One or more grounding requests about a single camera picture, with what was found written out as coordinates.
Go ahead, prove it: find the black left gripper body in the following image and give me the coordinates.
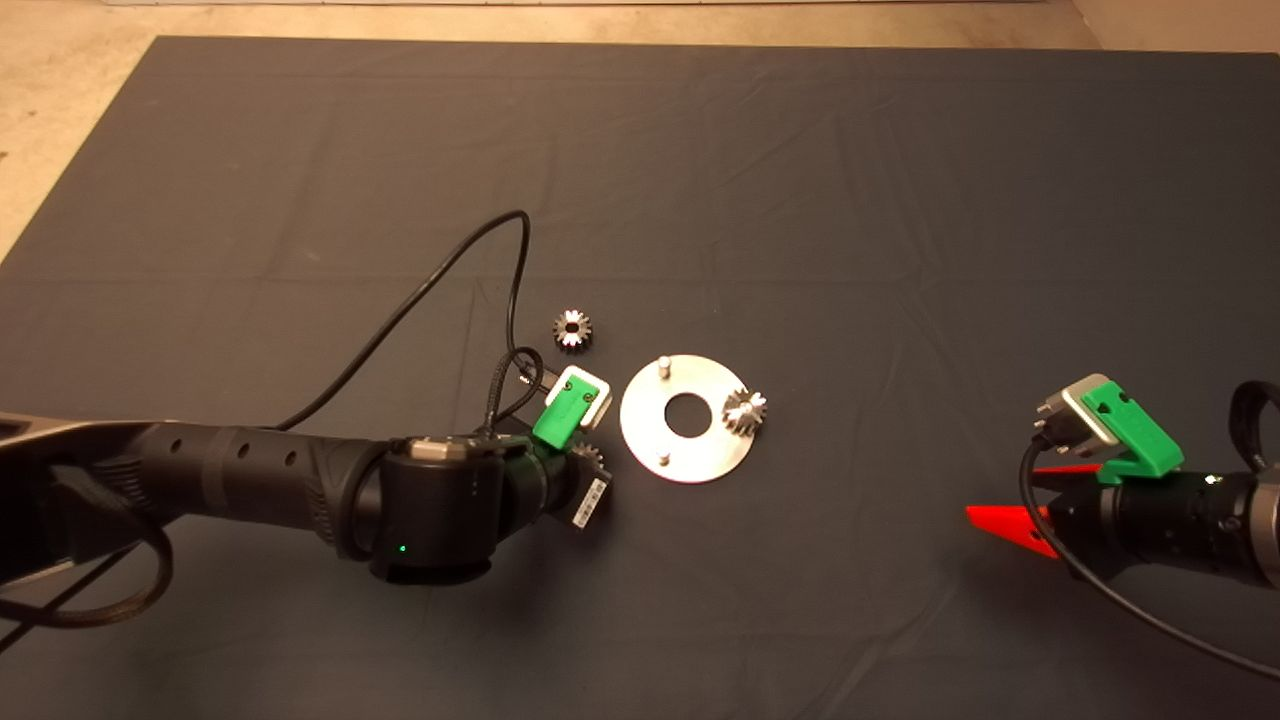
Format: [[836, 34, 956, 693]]
[[498, 438, 613, 533]]

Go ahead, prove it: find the green right camera mount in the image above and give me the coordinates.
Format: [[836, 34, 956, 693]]
[[1080, 375, 1186, 488]]

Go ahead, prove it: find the round metal carrier plate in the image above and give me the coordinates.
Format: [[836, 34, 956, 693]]
[[620, 353, 753, 485]]

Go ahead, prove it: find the silver right camera box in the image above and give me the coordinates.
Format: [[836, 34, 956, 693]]
[[1035, 373, 1119, 456]]

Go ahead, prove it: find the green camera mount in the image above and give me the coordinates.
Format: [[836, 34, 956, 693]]
[[532, 378, 601, 451], [1080, 375, 1186, 488]]

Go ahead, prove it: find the black sleeved arm cable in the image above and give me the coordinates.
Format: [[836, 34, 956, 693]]
[[0, 470, 174, 629], [1228, 380, 1280, 473]]

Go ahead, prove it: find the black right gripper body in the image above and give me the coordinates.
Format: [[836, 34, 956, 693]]
[[1048, 476, 1259, 583]]

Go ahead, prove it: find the green left camera mount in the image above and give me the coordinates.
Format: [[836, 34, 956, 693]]
[[532, 378, 601, 451]]

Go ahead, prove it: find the dark grey table cloth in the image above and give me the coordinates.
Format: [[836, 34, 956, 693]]
[[0, 35, 1280, 720]]

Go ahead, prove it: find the silver camera box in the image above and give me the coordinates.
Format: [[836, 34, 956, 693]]
[[545, 365, 613, 431], [1035, 373, 1119, 456]]

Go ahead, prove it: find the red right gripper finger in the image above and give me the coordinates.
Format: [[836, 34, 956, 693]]
[[1030, 463, 1103, 492], [965, 505, 1061, 561]]

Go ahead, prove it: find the silver left camera box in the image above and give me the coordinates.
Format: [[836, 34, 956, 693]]
[[545, 365, 613, 431]]

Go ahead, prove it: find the braided black left wrist cable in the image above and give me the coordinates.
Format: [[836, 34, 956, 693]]
[[475, 345, 546, 441]]

